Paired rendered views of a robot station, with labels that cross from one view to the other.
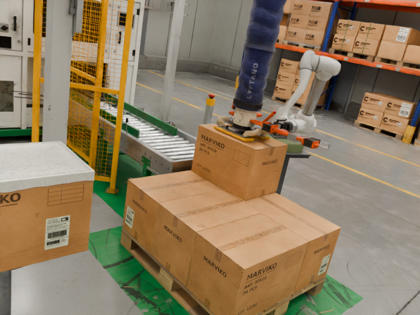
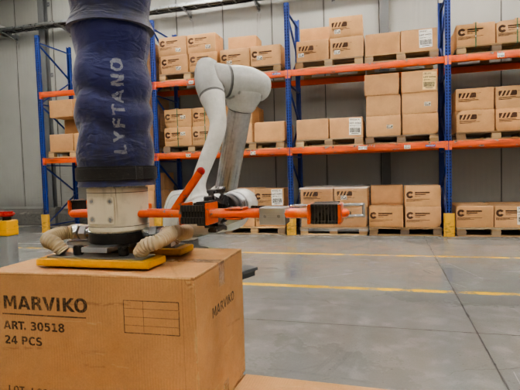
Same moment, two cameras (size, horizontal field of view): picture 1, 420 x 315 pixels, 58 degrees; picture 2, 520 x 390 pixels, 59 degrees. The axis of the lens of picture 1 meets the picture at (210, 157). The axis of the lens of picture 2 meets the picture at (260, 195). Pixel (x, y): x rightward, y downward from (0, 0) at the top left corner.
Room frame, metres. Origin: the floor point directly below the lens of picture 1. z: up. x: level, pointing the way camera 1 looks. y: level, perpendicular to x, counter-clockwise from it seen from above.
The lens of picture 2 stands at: (1.52, 0.05, 1.19)
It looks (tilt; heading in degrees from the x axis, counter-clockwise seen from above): 3 degrees down; 332
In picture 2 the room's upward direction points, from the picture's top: 2 degrees counter-clockwise
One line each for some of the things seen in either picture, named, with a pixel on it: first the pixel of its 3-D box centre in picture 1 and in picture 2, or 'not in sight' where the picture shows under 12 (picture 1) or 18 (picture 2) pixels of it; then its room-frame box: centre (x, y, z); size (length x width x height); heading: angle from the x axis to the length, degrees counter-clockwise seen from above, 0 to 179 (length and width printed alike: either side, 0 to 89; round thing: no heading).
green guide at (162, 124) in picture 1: (139, 111); not in sight; (4.42, 0.93, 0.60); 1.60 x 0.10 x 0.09; 45
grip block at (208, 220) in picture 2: (269, 127); (198, 213); (2.71, -0.39, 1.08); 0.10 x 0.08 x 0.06; 137
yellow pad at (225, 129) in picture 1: (234, 131); (100, 254); (2.81, -0.14, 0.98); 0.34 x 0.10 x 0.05; 47
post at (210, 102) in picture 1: (203, 144); (12, 326); (3.91, 0.10, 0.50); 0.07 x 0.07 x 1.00; 45
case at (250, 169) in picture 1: (237, 158); (128, 325); (2.89, -0.22, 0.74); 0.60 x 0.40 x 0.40; 48
